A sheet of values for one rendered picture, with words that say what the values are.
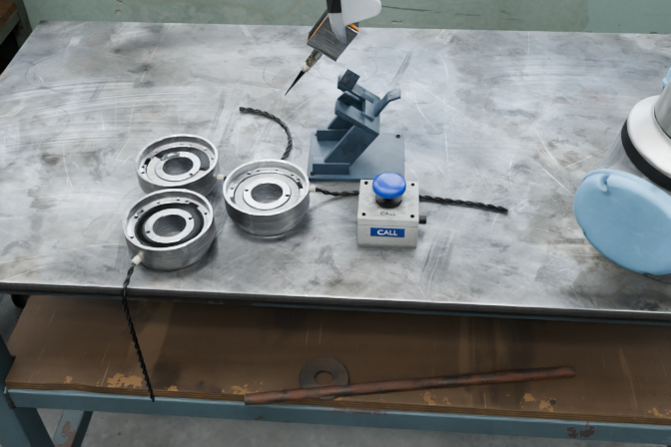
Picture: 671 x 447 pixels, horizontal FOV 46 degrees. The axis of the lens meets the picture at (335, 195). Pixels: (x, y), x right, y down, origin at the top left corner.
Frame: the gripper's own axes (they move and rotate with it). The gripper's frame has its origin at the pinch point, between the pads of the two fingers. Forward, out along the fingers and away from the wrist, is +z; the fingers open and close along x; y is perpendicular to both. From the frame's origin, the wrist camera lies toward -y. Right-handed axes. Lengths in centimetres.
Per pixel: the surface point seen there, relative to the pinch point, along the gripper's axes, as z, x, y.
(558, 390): 47, -19, 27
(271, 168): 16.4, -6.1, -9.5
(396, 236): 18.5, -16.9, 6.4
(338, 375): 44.0, -18.1, -2.5
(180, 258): 16.4, -21.8, -18.1
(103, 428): 96, 6, -58
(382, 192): 13.1, -15.0, 5.0
